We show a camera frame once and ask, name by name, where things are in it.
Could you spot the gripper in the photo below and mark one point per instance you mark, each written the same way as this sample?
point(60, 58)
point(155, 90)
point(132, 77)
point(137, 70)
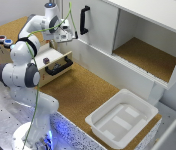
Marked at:
point(64, 34)

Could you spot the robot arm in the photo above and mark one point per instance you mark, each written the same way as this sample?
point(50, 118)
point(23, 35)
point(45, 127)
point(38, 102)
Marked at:
point(21, 73)

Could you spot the wooden drawer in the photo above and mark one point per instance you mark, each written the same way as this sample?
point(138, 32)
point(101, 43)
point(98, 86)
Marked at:
point(56, 57)

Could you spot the wooden drawer box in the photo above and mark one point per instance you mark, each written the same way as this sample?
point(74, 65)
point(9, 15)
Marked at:
point(8, 28)

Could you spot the purple block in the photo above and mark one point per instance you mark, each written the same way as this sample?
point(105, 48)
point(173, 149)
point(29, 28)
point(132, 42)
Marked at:
point(46, 60)

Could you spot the white sliding door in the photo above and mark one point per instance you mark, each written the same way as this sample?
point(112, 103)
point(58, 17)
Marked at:
point(101, 23)

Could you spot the red button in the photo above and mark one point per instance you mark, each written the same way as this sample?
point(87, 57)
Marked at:
point(1, 38)

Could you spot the white cabinet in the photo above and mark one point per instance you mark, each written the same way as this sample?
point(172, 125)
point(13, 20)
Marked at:
point(144, 20)

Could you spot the white plastic box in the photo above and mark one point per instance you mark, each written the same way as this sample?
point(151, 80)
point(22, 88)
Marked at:
point(121, 120)

